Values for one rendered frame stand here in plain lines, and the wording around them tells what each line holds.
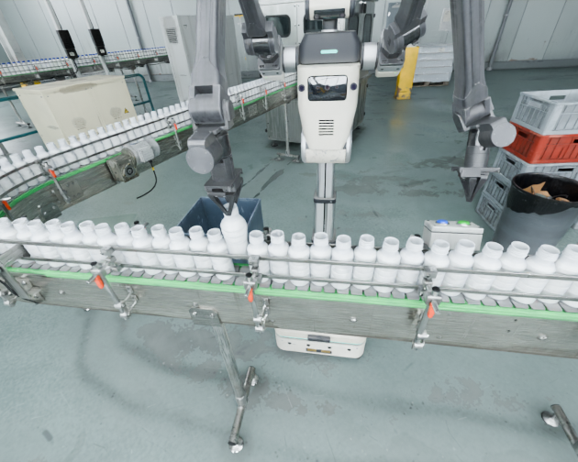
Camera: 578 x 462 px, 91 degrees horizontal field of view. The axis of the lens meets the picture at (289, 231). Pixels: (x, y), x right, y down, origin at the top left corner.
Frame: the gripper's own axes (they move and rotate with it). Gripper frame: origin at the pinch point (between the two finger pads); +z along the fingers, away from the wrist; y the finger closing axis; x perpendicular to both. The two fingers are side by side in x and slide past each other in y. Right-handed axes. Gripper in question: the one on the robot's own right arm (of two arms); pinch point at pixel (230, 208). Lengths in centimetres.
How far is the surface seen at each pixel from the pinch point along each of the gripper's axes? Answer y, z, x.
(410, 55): -743, 34, 187
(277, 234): -1.8, 8.9, 11.5
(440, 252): 2, 9, 53
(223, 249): 2.2, 12.3, -3.6
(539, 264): 2, 11, 76
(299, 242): 2.2, 8.2, 18.2
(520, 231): -126, 90, 160
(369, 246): 1.4, 8.8, 36.0
